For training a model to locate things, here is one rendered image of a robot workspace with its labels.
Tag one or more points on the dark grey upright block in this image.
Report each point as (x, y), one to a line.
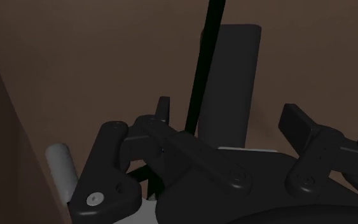
(229, 86)

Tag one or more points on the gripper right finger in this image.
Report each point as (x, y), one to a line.
(318, 149)

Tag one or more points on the thin black rod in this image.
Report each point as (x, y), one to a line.
(204, 68)

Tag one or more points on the light grey cylinder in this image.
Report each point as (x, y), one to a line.
(61, 169)

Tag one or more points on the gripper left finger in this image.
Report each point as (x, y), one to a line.
(110, 161)

